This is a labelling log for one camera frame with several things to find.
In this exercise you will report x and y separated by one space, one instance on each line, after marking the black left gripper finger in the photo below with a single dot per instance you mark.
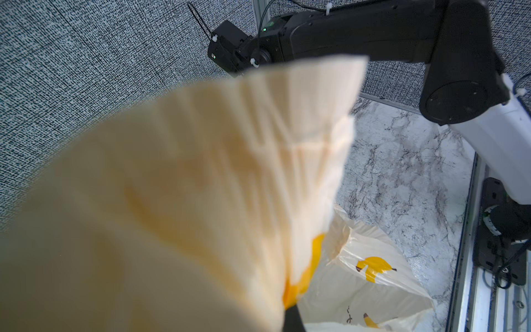
293 321

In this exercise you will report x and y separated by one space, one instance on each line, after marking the banana print plastic bag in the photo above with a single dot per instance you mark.
201 210
363 283

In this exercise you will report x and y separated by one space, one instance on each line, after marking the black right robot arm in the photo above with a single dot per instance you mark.
465 85

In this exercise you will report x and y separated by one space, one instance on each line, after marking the aluminium front rail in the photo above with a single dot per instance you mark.
480 301

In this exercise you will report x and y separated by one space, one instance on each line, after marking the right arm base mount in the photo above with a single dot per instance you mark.
500 236

